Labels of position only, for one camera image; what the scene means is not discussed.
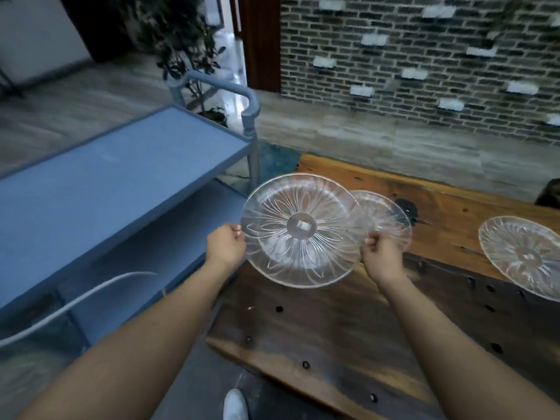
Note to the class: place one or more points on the person's right forearm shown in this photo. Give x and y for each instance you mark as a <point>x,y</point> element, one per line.
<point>463,349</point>

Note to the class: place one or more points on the person's left forearm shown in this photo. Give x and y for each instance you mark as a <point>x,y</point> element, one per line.
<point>140,345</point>

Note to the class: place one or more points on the blue service cart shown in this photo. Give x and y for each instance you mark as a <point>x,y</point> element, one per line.
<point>118,201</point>

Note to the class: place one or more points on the large clear glass plate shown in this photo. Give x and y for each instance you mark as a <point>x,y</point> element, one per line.
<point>302,229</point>

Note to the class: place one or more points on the person's left thumb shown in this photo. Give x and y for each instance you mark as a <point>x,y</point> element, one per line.
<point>236,230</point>

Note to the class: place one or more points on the dark round object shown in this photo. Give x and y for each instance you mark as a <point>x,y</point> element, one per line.
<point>549,193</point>

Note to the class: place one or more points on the small clear glass plate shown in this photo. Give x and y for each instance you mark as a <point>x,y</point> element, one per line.
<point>387,216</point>

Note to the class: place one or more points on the person's left hand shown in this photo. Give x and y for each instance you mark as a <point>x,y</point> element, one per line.
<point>224,249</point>

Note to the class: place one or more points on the person's right hand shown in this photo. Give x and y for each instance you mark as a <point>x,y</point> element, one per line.
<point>383,260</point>

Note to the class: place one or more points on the dark wooden door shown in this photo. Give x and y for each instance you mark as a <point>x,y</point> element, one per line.
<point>259,41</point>

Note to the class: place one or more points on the potted green plant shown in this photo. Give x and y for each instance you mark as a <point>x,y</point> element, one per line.
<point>183,48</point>

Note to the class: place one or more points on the person's right thumb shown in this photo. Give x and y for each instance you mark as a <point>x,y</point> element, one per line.
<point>371,240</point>

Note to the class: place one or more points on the person's white shoe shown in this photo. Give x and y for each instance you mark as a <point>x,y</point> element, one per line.
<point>235,406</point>

